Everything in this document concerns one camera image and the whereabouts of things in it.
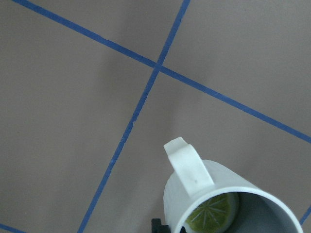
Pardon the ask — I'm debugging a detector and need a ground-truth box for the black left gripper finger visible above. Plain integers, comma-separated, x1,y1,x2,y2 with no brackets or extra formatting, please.
151,218,170,233

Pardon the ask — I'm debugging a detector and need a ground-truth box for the white mug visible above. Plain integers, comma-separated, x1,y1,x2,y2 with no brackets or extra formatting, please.
163,137,302,233

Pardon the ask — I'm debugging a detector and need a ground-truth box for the green lemon slice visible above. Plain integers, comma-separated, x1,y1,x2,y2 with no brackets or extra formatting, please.
184,192,240,233

